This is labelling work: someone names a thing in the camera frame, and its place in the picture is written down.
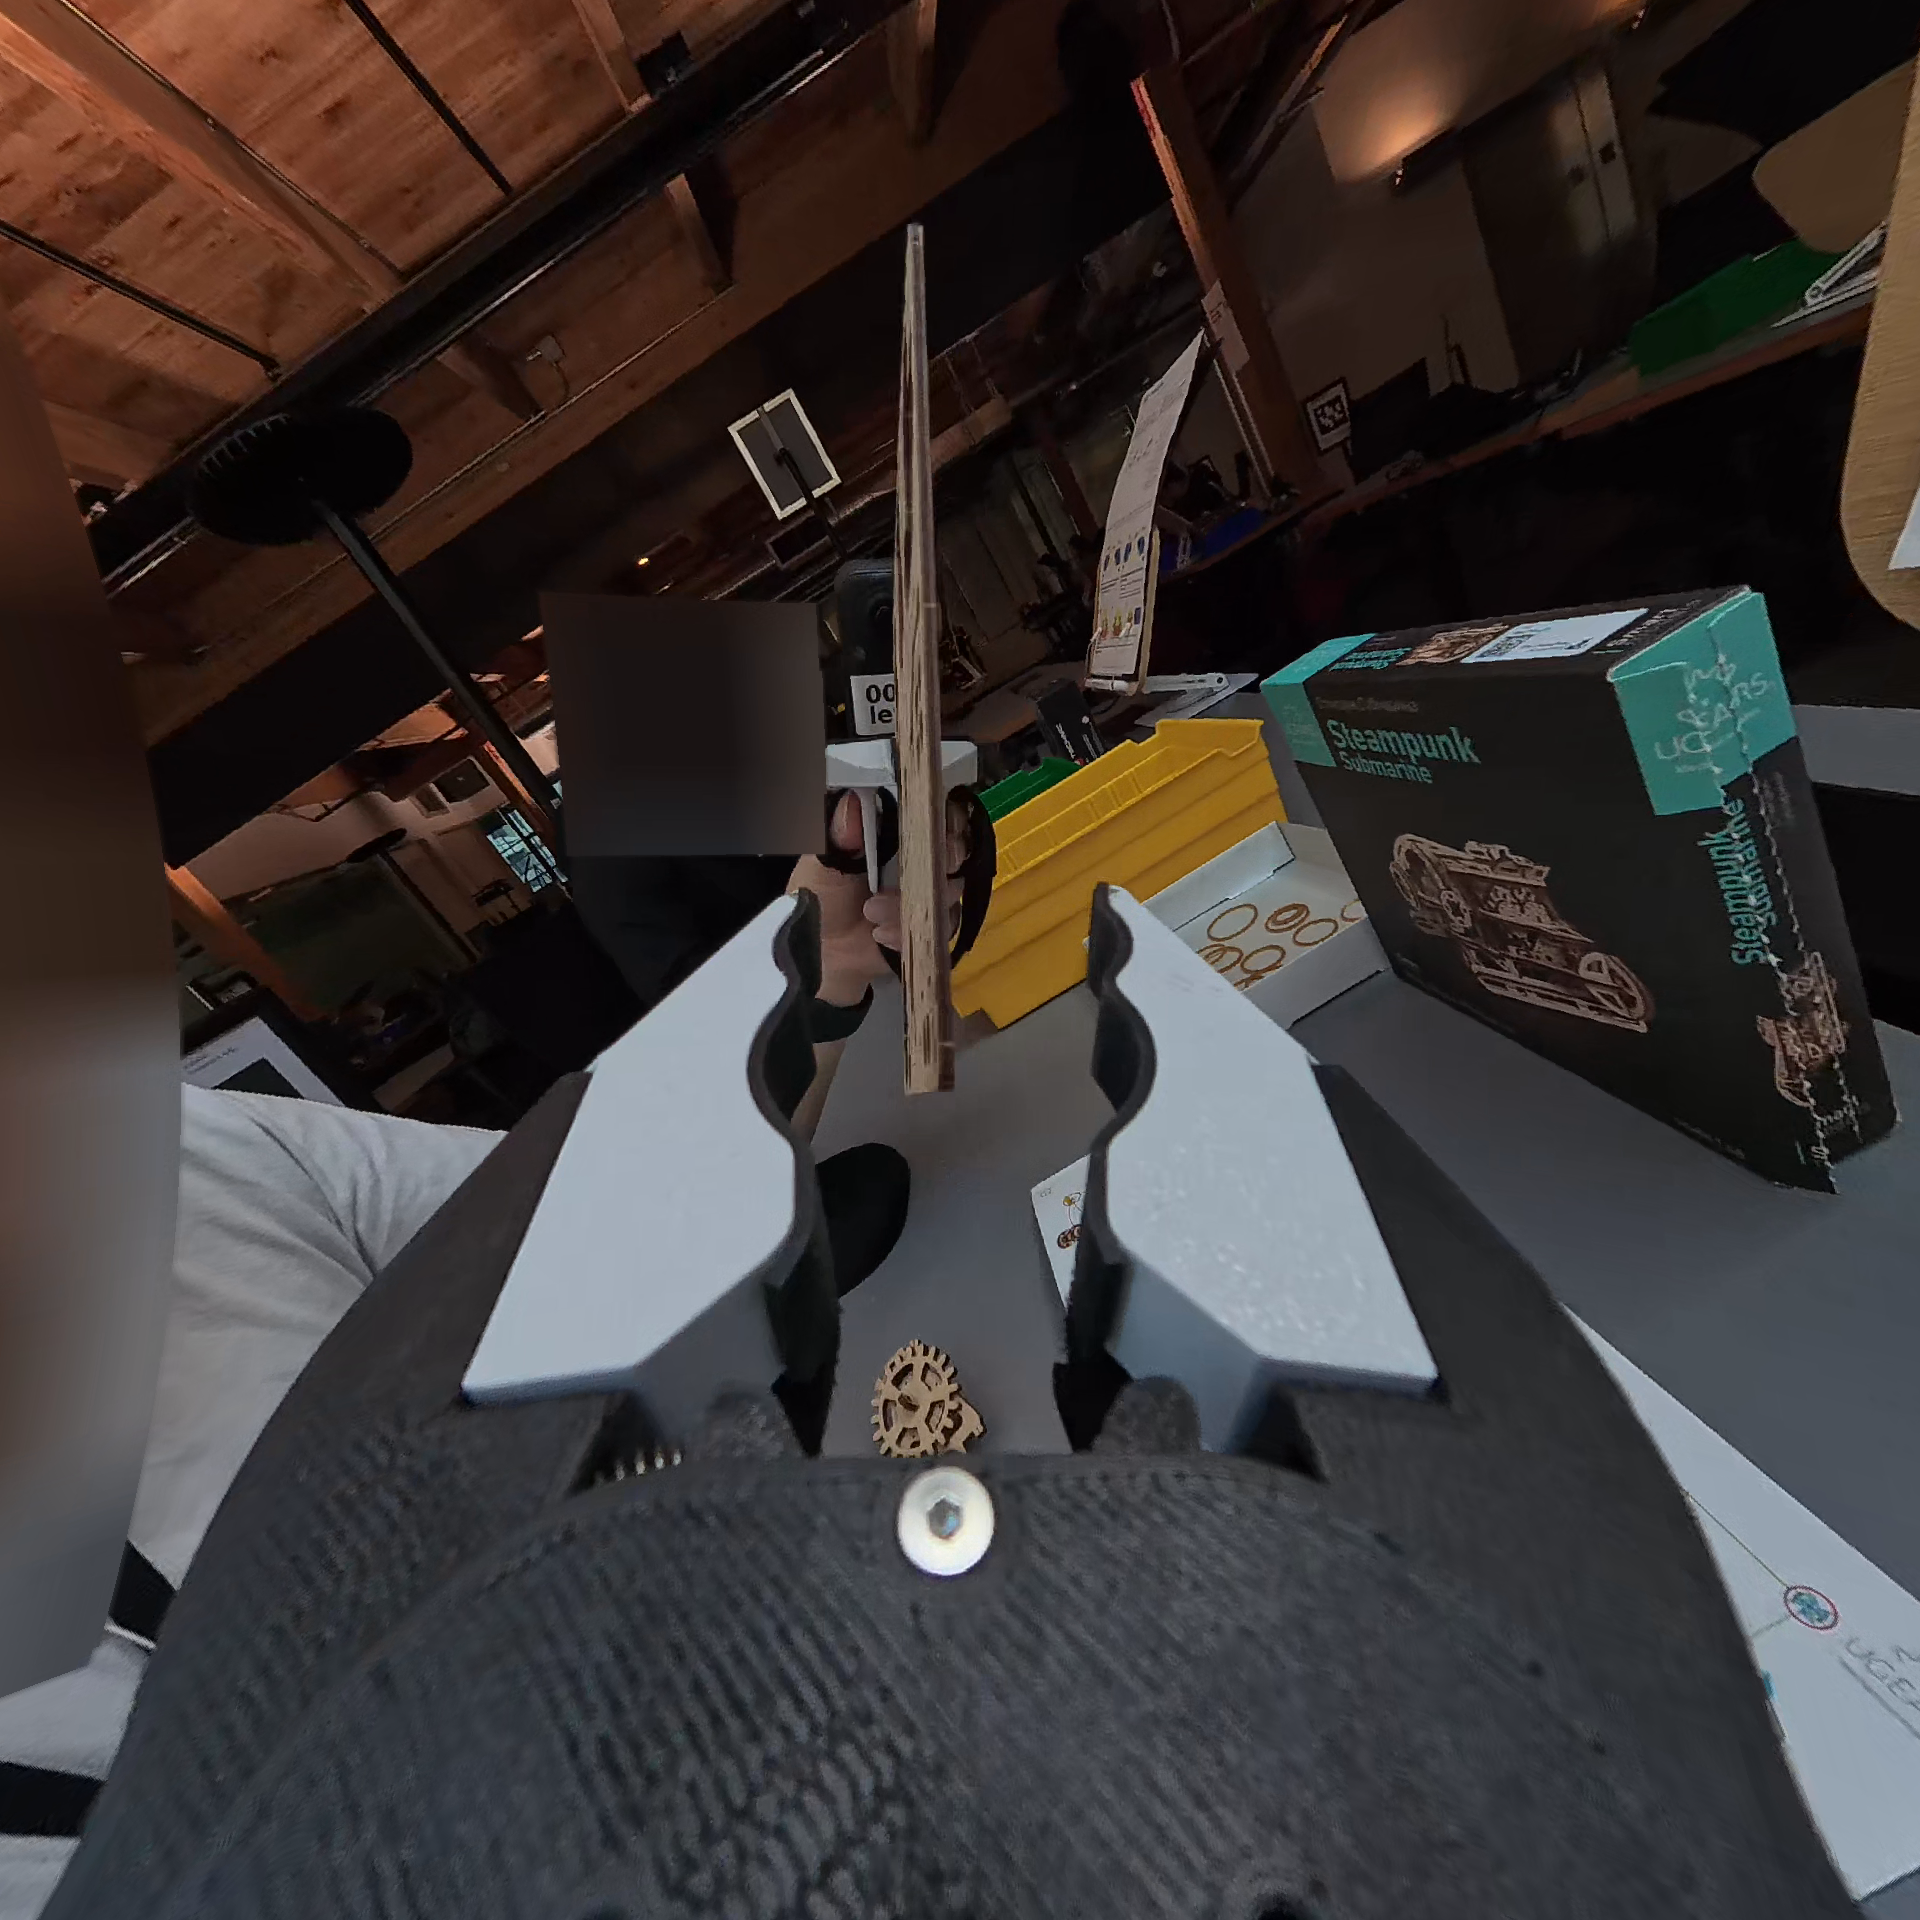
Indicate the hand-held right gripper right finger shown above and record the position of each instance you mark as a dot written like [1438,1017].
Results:
[1275,1202]

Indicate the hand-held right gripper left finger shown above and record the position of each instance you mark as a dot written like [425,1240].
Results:
[632,1202]

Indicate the laser-cut plywood sheet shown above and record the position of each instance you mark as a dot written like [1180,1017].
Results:
[927,677]

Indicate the wooden gear assembly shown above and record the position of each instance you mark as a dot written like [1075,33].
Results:
[915,1404]

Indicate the yellow plastic bin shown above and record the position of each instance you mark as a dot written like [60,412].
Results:
[1112,872]

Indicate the person's left forearm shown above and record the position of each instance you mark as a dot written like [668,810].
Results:
[823,1080]

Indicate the grey desk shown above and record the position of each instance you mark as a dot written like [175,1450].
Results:
[1500,1276]

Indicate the person's left hand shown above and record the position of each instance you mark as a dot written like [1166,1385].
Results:
[862,930]

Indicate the rectangular ceiling light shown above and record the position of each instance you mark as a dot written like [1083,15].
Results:
[767,409]

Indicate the black quilted pad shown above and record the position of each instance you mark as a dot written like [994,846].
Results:
[862,1215]

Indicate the small black box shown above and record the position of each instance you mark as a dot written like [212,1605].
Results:
[1074,720]

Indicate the green plastic bin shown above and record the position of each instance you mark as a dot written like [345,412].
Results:
[1036,790]
[1725,317]

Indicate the black wristband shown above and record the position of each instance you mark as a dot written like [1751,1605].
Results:
[841,1013]

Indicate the instruction sheet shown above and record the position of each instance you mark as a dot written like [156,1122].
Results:
[1140,496]
[1908,532]

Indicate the white board stand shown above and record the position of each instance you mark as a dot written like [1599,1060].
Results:
[1176,686]

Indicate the white cardboard tray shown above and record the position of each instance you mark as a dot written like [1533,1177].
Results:
[1245,872]

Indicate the person's white shirt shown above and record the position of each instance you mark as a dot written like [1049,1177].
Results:
[300,1276]

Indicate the black kit box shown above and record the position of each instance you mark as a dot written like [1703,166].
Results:
[1500,900]

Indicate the black framed marker sign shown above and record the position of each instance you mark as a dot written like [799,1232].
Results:
[248,1075]

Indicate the small marker tag poster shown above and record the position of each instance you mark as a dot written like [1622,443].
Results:
[1328,418]

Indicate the black disc lamp pole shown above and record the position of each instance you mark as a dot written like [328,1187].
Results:
[300,473]

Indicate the instruction booklet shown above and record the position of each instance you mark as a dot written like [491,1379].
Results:
[1800,1650]

